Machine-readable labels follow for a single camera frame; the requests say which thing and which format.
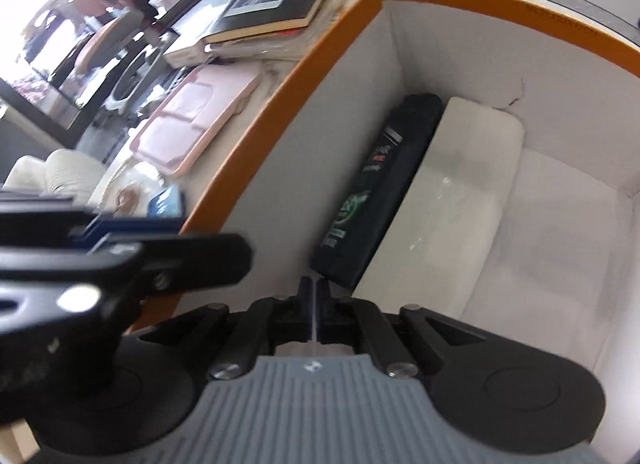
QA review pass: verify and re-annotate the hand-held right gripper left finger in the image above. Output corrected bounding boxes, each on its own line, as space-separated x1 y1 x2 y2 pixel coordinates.
137 276 316 380

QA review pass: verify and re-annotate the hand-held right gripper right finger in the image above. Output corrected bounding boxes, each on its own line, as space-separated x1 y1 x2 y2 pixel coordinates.
316 277 489 380

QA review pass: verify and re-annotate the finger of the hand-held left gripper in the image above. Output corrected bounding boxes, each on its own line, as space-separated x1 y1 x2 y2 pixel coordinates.
0 194 187 251
0 232 252 345

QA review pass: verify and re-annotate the orange rimmed white box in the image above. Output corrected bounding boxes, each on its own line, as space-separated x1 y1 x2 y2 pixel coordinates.
127 0 640 395

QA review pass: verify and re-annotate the small brown dish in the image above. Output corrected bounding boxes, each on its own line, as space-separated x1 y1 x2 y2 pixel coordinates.
115 186 147 209

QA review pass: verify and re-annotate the small blue box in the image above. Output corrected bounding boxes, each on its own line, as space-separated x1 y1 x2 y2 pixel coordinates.
147 185 183 219

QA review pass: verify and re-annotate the black package with green label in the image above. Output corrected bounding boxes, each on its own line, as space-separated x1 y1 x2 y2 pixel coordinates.
309 92 446 289

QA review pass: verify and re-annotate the pink tray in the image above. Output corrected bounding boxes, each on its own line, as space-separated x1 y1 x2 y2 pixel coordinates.
131 64 263 177

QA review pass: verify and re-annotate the black framed glass panel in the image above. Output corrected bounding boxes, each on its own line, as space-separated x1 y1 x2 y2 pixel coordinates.
0 0 221 132

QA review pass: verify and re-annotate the white rectangular box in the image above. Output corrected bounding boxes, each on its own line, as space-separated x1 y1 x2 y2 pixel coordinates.
352 96 526 319

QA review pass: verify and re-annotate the stack of books and papers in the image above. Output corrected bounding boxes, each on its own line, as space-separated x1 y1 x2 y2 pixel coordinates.
205 0 386 63

